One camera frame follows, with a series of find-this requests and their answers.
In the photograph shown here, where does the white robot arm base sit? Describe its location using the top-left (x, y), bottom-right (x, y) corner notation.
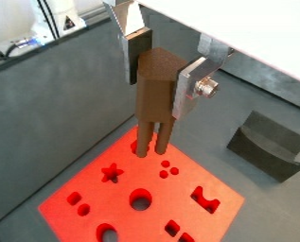
top-left (0, 0), bottom-right (85, 59)

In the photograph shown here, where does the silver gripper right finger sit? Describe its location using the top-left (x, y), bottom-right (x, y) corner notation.
top-left (172, 33), bottom-right (231, 119)

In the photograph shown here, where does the brown three prong peg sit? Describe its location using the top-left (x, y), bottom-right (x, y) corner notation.
top-left (135, 47), bottom-right (186, 157)

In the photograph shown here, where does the dark grey curved block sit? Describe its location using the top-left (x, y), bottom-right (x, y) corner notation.
top-left (226, 111), bottom-right (300, 182)

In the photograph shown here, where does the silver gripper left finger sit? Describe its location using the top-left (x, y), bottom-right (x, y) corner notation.
top-left (103, 0), bottom-right (151, 85)

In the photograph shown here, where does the red shape sorting board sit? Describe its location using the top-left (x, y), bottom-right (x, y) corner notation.
top-left (39, 129), bottom-right (243, 242)

